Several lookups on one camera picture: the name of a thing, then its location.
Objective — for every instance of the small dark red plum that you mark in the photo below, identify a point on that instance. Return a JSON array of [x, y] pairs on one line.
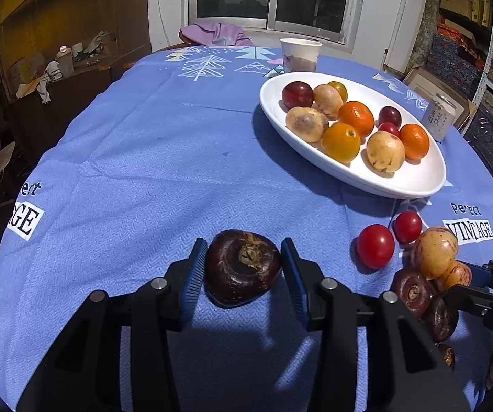
[[389, 116]]

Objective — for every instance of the red cherry tomato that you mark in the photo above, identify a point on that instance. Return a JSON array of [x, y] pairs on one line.
[[407, 226], [388, 128], [374, 246]]

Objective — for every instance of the stack of patterned boxes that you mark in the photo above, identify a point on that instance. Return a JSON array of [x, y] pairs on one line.
[[452, 51]]

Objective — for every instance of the blue printed tablecloth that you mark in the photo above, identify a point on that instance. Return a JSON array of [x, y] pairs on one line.
[[143, 158]]

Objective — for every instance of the white board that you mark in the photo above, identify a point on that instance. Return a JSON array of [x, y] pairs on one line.
[[396, 25]]

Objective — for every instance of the purple cloth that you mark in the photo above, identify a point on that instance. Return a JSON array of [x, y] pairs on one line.
[[216, 32]]

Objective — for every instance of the white oval plate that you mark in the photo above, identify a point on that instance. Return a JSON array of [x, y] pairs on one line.
[[401, 180]]

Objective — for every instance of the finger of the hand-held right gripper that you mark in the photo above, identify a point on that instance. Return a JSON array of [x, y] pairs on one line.
[[469, 300], [478, 274]]

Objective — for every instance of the large dark red plum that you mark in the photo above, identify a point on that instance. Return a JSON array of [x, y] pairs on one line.
[[297, 95]]

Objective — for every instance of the white paper cup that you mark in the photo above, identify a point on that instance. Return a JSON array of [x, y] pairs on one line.
[[300, 53]]

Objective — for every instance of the yellow cherry tomato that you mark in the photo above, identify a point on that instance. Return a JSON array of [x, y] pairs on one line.
[[338, 90]]

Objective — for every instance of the crumpled white rag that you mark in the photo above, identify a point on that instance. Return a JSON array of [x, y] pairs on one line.
[[44, 81]]

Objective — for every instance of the lone round potato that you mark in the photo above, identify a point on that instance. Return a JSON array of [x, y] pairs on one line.
[[327, 101]]

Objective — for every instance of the striped tan pepino melon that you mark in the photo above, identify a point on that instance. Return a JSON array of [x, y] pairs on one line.
[[433, 251]]

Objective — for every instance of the white plastic bottle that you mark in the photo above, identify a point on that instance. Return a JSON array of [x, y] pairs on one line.
[[65, 62]]

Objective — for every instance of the brown wooden cabinet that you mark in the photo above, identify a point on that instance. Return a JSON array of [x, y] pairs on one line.
[[130, 8]]

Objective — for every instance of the yellowish orange mandarin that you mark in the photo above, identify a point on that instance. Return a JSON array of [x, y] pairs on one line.
[[341, 143]]

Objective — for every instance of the white metal shelf rack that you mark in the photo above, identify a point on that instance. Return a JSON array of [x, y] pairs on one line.
[[489, 47]]

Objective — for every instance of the flat cardboard box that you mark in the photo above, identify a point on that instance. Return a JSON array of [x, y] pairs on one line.
[[422, 81]]

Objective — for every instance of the dark brown water chestnut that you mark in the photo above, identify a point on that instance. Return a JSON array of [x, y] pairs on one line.
[[447, 357], [409, 292], [237, 274], [441, 322]]

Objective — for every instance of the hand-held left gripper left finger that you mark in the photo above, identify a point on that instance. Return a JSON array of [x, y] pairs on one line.
[[192, 283]]

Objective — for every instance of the small tan pepino melon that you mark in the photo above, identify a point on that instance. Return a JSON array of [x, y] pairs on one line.
[[454, 275]]

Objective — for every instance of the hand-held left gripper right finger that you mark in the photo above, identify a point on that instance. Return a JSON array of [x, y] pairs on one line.
[[293, 287]]

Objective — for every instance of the marble pattern panel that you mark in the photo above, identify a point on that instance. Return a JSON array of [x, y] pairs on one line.
[[426, 30]]

